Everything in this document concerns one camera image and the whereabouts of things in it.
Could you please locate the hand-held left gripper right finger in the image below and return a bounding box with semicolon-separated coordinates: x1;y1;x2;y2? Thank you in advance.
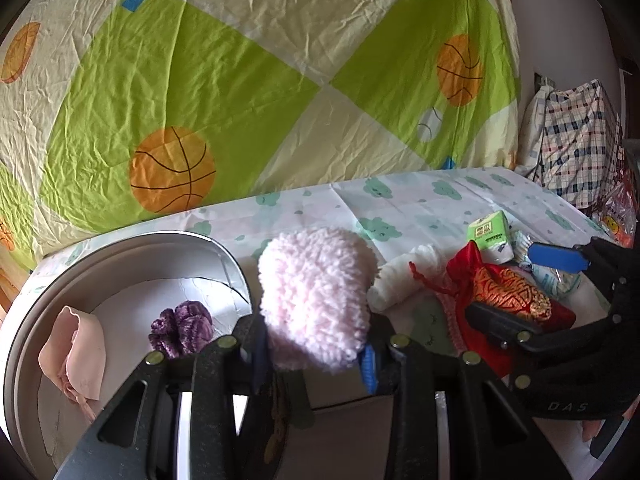
357;321;543;480

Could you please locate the basketball print bedsheet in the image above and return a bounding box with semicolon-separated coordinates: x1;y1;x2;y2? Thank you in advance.
0;0;522;281

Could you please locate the white towel pink edging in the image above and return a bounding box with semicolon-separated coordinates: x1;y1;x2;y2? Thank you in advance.
367;245;453;315

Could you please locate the orange plastic bag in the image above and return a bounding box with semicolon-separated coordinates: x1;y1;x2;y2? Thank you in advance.
590;180;640;248

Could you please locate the green tissue packet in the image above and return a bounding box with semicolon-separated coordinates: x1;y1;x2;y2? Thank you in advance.
467;211;516;263

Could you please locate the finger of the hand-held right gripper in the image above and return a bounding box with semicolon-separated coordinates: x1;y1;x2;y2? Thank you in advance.
465;302;622;392
529;237;637;275

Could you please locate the red brocade pouch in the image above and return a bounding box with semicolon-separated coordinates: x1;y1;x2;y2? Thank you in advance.
409;241;577;378

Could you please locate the dark cloth with yellow print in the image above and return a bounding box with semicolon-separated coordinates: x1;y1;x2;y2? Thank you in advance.
237;370;315;480

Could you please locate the purple velvet scrunchie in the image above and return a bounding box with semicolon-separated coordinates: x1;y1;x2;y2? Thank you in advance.
150;300;215;360

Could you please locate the plaid cloth bundle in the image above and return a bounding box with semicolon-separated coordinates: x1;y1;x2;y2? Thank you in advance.
517;79;626;208

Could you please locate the round metal tin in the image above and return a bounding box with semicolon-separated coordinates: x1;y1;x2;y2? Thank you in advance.
0;231;253;480

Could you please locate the clear plastic packet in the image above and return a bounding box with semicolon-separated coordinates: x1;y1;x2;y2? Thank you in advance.
530;264;583;305

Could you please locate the pink fluffy plush pad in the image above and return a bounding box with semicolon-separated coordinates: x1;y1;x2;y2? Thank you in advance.
257;227;379;373

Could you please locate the pale pink cloth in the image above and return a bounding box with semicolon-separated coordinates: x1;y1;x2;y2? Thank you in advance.
39;305;107;418

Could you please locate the person's right hand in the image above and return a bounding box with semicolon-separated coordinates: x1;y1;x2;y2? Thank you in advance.
581;407;628;455

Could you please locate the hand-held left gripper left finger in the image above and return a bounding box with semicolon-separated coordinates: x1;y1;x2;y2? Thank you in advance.
52;312;274;480

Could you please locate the small clear wrapped packet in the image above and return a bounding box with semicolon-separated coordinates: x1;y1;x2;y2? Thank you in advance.
510;232;539;267

